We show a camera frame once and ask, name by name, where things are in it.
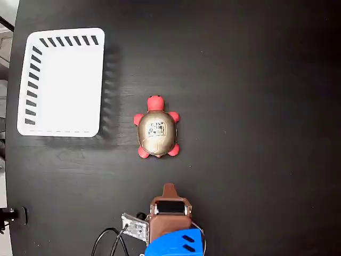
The black table clamp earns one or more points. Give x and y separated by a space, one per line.
22 215

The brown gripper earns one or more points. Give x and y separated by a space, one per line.
170 222

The black bar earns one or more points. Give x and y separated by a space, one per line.
6 23

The silver camera board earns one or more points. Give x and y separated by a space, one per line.
136 226

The red turtle toy gold shell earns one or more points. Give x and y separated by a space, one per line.
157 133

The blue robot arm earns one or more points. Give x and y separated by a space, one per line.
173 244

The white plastic basket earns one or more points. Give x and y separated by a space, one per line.
69 88

